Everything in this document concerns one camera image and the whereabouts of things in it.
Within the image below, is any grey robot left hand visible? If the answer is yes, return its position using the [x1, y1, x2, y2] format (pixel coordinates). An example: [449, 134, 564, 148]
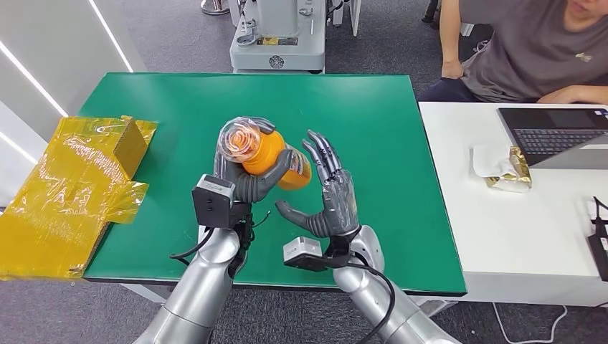
[214, 116, 296, 205]

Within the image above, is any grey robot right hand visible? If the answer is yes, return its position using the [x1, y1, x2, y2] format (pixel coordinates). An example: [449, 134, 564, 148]
[275, 129, 361, 239]

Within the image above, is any person's right hand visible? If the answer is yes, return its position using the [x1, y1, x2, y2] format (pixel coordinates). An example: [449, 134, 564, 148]
[440, 60, 465, 81]

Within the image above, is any orange plastic bottle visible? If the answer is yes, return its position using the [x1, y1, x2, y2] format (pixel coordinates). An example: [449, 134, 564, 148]
[218, 118, 313, 192]

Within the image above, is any white tissue paper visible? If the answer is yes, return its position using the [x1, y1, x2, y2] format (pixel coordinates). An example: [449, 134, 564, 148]
[471, 143, 518, 179]

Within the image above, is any white panel stand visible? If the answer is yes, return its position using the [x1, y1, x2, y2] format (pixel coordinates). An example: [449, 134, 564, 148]
[331, 0, 363, 37]

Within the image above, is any gold foil tissue pack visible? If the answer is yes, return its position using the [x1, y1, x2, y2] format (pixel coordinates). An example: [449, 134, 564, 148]
[484, 145, 533, 194]

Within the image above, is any dark grey laptop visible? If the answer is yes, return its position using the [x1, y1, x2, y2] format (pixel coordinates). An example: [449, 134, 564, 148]
[497, 107, 608, 171]

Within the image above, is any white machine with column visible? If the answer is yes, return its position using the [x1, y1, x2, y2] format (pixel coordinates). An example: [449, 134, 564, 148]
[229, 0, 328, 75]

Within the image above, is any white desk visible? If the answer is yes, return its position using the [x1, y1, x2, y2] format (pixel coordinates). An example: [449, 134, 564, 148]
[417, 102, 608, 308]

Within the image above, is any chrome round stand base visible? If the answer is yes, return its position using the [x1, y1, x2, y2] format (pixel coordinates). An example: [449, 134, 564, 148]
[201, 0, 232, 16]

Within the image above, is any yellow taped cardboard box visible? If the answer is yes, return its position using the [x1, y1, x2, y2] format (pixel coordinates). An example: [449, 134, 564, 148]
[0, 115, 158, 281]

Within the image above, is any black flat device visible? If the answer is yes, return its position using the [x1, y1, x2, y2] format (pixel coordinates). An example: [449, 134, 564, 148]
[587, 221, 608, 282]

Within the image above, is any thin black wrist wire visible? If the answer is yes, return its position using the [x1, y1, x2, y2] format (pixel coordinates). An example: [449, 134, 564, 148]
[250, 210, 272, 230]

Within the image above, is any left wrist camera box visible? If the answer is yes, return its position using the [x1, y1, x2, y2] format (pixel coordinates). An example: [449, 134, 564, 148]
[191, 174, 237, 230]

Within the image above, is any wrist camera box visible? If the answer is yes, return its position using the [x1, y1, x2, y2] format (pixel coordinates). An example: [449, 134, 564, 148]
[282, 236, 330, 272]
[191, 174, 237, 230]

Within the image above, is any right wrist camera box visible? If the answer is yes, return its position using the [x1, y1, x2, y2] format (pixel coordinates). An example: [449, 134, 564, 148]
[282, 236, 330, 272]

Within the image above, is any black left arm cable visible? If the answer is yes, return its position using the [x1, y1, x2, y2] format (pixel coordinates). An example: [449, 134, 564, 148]
[169, 226, 216, 267]

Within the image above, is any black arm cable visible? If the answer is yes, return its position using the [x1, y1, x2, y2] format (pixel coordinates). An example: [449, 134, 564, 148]
[350, 262, 397, 344]
[169, 226, 216, 267]

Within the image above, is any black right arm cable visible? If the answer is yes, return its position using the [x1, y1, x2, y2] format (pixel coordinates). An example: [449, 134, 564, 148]
[350, 262, 397, 344]

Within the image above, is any thin black device cable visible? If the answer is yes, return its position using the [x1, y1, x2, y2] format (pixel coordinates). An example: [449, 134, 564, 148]
[592, 196, 608, 226]

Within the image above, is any white floor cable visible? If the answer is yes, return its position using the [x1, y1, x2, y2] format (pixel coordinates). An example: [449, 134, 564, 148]
[492, 302, 569, 344]

